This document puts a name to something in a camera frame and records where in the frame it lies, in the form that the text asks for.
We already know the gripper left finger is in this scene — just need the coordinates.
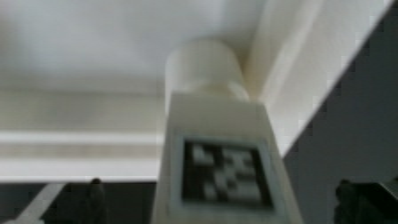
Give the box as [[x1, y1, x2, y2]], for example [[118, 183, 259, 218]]
[[10, 177, 109, 224]]

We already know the white square tabletop tray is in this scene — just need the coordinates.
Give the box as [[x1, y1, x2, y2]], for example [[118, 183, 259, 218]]
[[0, 0, 394, 183]]

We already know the white leg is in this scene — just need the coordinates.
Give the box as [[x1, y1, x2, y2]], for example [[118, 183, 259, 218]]
[[150, 39, 303, 224]]

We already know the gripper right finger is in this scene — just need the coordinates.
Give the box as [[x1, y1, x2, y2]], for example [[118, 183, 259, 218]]
[[333, 179, 398, 224]]

